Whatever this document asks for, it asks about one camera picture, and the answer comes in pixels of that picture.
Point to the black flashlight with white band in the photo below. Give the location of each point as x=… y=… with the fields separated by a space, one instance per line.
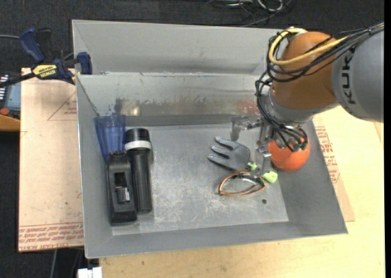
x=141 y=176

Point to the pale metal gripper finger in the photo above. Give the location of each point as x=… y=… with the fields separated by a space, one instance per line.
x=241 y=122
x=262 y=163

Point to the clear blue plastic cup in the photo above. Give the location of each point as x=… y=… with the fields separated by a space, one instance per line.
x=109 y=133

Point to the orange ball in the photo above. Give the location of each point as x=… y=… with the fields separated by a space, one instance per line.
x=287 y=159

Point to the brown cardboard board, red print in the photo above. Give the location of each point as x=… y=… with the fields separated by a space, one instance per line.
x=46 y=163

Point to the black rectangular box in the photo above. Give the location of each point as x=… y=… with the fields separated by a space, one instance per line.
x=120 y=206

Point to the orange-framed glasses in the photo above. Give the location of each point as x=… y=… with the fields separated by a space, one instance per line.
x=226 y=182

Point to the grey metal bin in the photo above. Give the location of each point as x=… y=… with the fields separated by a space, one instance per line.
x=195 y=179

